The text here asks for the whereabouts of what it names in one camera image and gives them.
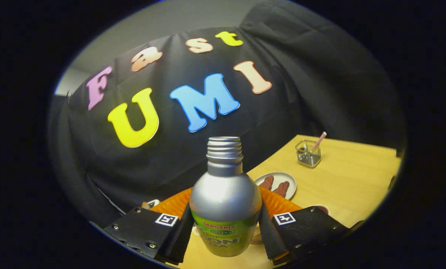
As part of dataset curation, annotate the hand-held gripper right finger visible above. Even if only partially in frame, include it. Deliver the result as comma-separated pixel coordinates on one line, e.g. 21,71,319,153
258,186,352,266

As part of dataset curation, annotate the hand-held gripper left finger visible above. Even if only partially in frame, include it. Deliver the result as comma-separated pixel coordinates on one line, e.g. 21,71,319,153
103,188,195,266

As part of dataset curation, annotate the cream cup with wooden handle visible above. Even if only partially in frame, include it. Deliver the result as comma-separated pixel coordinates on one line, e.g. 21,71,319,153
308,204,330,216

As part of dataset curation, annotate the silver bottle with green label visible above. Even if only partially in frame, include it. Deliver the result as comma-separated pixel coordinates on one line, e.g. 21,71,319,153
189,136,263,257

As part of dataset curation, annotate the white round plate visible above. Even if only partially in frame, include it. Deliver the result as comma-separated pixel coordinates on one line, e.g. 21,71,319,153
253,171,297,201

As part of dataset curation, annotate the wooden table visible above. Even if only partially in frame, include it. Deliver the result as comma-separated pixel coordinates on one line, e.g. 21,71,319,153
167,134,403,269

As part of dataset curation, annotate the red striped straw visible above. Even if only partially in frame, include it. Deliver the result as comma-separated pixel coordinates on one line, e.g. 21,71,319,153
313,131,327,151

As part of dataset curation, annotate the black backdrop cloth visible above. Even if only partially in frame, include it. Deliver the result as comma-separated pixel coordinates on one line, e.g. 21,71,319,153
47,0,408,228

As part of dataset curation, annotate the wire basket holder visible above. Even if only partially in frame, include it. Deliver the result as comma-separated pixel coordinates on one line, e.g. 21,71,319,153
295,139,322,168

